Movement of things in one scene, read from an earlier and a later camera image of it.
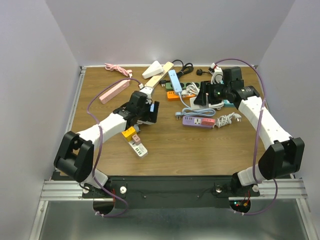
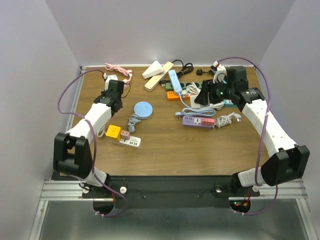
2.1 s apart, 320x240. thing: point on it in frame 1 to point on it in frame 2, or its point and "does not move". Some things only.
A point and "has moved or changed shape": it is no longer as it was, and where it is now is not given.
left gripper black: [150, 116] to [104, 93]
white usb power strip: [140, 149] to [133, 141]
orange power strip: [172, 96] does not move
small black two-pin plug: [162, 83] does not move
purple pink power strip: [199, 122] does not move
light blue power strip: [175, 81] does not move
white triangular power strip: [154, 69] does not move
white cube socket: [194, 107] does not move
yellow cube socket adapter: [128, 133] has moved or changed shape
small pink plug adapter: [137, 140] to [125, 135]
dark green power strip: [183, 85] does not move
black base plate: [170, 192] does not move
